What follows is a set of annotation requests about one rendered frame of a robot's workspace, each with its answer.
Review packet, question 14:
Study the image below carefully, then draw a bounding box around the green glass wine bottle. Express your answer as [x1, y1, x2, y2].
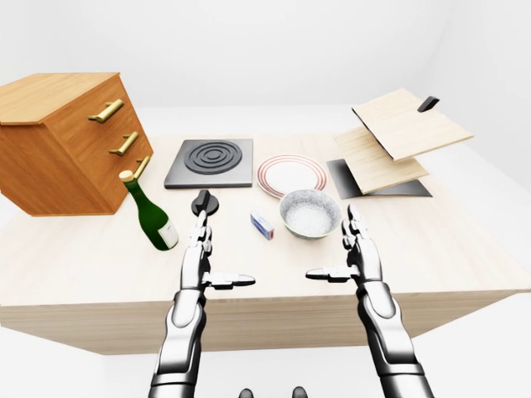
[119, 169, 180, 251]

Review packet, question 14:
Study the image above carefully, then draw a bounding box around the flat dark stove plate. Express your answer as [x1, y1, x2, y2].
[163, 138, 255, 191]

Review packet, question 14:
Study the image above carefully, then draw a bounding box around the wooden cabinet drawer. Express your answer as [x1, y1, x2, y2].
[66, 101, 144, 185]
[90, 128, 155, 216]
[43, 74, 134, 155]

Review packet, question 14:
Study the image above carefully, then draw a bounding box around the white plate with red rings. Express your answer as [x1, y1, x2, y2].
[256, 154, 329, 201]

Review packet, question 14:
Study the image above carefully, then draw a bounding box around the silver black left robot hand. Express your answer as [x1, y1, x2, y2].
[181, 210, 256, 294]

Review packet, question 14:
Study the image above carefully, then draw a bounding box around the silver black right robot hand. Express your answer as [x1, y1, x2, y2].
[305, 204, 385, 288]

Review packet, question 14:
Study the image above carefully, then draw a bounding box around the blue white cream cheese box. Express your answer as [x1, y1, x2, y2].
[250, 210, 275, 241]

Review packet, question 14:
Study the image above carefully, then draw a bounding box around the wooden cabinet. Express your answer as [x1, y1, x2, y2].
[0, 72, 155, 217]

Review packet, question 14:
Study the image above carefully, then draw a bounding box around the round black stove knob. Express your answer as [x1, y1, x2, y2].
[190, 189, 222, 218]

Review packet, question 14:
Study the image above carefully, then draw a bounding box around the brass drawer handle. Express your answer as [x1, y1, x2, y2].
[87, 99, 125, 124]
[109, 131, 140, 158]
[133, 155, 152, 180]

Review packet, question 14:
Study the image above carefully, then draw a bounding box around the wooden board rack black base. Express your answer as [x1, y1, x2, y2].
[326, 87, 475, 201]

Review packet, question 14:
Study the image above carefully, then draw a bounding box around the patterned grey white bowl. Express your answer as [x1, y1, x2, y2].
[278, 188, 343, 241]

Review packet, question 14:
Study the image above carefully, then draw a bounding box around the small black block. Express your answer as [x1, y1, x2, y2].
[417, 95, 441, 114]

